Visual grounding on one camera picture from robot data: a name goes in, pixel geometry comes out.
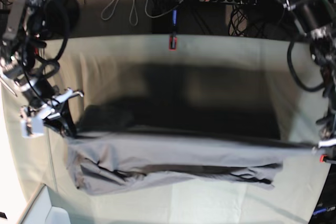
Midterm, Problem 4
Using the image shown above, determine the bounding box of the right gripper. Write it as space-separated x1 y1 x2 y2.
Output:
23 79 77 137

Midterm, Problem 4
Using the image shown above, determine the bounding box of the grey t-shirt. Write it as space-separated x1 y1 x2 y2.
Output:
65 99 318 195

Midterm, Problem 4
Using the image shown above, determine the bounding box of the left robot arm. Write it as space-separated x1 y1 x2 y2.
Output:
278 0 335 141

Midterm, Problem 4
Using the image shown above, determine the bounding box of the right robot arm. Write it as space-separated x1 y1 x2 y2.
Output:
1 0 82 138

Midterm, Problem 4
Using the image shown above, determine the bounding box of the metal rod at left edge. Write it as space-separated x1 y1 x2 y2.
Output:
0 77 17 97

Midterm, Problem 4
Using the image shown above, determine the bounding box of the white bin corner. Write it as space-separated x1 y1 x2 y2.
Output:
17 184 71 224

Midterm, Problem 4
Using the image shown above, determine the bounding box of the red black clamp centre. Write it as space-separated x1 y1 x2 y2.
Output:
169 9 177 50

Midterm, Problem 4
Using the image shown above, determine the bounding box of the red black clamp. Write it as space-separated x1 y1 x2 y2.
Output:
320 154 336 165
169 9 177 50

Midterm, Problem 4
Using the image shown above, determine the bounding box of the light green table cloth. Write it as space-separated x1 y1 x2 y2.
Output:
2 35 330 223

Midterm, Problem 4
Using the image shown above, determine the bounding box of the red black clamp right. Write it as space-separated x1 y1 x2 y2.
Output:
320 154 336 165

